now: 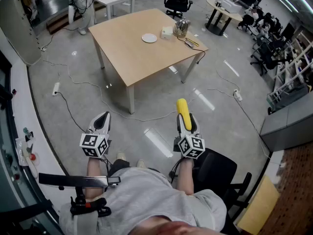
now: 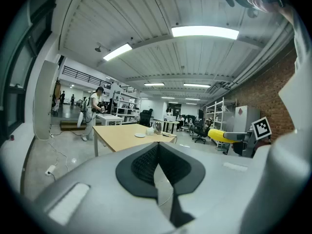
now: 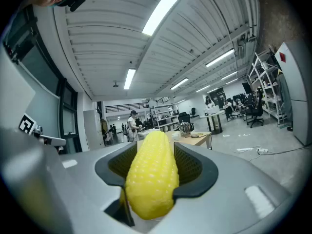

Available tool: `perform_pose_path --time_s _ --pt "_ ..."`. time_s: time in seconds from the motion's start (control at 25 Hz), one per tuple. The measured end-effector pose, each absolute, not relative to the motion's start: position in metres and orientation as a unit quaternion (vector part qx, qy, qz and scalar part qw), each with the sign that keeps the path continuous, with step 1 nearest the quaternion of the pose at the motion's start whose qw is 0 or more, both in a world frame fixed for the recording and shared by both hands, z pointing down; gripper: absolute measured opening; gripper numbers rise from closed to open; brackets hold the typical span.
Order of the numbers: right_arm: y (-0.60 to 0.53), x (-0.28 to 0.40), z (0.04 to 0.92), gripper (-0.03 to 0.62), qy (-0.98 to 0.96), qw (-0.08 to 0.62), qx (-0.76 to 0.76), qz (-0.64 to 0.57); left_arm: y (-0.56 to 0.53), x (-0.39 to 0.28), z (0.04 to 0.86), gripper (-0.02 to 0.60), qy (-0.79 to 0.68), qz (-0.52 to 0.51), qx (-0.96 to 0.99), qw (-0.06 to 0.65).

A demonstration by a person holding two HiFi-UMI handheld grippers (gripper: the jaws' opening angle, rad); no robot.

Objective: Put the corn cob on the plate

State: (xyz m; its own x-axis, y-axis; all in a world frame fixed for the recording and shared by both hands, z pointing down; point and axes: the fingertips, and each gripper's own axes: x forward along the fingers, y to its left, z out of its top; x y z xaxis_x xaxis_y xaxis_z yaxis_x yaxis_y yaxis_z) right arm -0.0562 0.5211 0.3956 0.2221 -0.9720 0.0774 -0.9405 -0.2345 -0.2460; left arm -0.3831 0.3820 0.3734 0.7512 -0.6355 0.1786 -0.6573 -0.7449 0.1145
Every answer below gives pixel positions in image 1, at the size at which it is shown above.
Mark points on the black swivel chair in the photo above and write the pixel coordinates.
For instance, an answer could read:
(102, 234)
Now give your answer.
(217, 170)

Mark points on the black chest-mounted screen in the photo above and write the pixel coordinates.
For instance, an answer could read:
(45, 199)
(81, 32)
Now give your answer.
(73, 180)

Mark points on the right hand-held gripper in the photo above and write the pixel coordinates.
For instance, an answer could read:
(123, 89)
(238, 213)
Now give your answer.
(192, 146)

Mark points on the small red round object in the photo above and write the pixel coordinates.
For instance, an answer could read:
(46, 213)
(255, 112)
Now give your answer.
(32, 157)

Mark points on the person's black trousers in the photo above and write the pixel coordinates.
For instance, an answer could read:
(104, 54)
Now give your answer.
(118, 165)

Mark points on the person's left forearm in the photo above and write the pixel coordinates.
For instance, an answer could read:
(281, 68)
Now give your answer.
(94, 175)

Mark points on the white round plate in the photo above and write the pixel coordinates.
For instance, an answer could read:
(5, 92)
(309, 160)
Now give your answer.
(149, 38)

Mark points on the glass kettle with steel lid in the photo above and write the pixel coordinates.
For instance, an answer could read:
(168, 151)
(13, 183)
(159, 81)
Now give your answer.
(181, 28)

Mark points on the grey cabinet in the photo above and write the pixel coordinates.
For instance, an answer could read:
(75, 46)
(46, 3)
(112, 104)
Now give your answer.
(288, 126)

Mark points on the yellow corn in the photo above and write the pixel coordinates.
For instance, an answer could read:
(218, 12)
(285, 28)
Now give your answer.
(183, 111)

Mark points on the person's grey shirt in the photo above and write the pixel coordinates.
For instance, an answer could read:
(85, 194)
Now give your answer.
(146, 195)

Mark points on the white power strip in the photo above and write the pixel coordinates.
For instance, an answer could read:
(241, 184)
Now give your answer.
(237, 95)
(56, 89)

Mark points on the white shelf rack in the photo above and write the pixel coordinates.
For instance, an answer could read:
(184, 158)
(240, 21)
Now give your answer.
(292, 72)

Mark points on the black chest mount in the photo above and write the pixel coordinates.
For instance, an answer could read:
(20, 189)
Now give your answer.
(83, 205)

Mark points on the yellow cardboard sheet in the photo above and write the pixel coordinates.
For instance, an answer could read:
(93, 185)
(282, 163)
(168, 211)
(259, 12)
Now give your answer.
(261, 204)

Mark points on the white tissue box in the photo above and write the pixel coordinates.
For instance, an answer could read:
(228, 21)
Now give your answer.
(166, 32)

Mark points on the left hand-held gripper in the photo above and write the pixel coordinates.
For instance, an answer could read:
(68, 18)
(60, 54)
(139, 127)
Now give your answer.
(94, 144)

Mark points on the yellow utility knife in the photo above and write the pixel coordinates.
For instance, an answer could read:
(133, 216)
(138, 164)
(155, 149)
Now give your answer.
(193, 41)

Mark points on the person's beige shoe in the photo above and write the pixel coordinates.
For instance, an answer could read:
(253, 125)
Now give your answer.
(141, 163)
(121, 155)

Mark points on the beige partition panel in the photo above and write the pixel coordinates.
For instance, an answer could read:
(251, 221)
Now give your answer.
(17, 28)

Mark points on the person's right forearm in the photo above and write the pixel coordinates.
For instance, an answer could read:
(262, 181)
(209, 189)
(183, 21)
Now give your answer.
(185, 177)

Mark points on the round wooden table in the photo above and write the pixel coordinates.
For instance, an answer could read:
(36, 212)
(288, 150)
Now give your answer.
(223, 11)

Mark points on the grey computer mouse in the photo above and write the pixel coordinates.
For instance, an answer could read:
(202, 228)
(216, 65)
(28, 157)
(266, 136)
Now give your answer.
(189, 43)

